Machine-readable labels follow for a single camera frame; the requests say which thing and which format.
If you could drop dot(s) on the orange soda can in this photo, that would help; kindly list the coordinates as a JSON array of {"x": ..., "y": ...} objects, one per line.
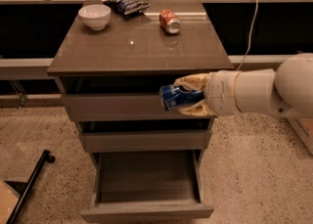
[{"x": 169, "y": 21}]

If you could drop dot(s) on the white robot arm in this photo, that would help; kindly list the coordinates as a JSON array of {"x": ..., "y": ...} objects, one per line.
[{"x": 284, "y": 92}]

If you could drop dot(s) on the wooden board corner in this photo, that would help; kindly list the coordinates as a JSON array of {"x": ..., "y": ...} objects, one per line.
[{"x": 8, "y": 199}]

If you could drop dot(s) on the grey top drawer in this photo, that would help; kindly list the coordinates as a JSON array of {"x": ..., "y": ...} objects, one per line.
[{"x": 100, "y": 98}]

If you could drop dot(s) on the cardboard box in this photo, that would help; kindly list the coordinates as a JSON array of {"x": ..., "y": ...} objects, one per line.
[{"x": 304, "y": 129}]

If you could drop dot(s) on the grey drawer cabinet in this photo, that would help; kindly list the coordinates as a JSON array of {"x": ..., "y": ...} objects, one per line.
[{"x": 140, "y": 46}]

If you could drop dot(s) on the white ceramic bowl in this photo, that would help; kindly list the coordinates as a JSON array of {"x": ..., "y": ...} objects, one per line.
[{"x": 95, "y": 16}]

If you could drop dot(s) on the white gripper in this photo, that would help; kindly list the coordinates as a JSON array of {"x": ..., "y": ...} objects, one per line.
[{"x": 221, "y": 93}]

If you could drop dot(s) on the black metal leg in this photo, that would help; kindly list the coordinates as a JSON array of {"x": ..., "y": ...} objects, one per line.
[{"x": 23, "y": 189}]

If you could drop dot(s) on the blue chip bag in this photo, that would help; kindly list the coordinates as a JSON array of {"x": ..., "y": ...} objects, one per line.
[{"x": 127, "y": 7}]

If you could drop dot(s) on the grey drawer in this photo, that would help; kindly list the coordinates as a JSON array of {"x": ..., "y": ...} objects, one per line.
[
  {"x": 146, "y": 186},
  {"x": 100, "y": 98},
  {"x": 145, "y": 135}
]

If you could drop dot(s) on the blue pepsi can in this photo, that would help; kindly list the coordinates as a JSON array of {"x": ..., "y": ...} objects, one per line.
[{"x": 174, "y": 97}]

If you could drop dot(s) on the grey bottom drawer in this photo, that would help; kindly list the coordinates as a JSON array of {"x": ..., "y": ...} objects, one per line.
[{"x": 146, "y": 186}]

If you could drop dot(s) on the grey middle drawer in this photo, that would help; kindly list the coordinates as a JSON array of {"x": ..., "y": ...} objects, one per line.
[{"x": 145, "y": 135}]

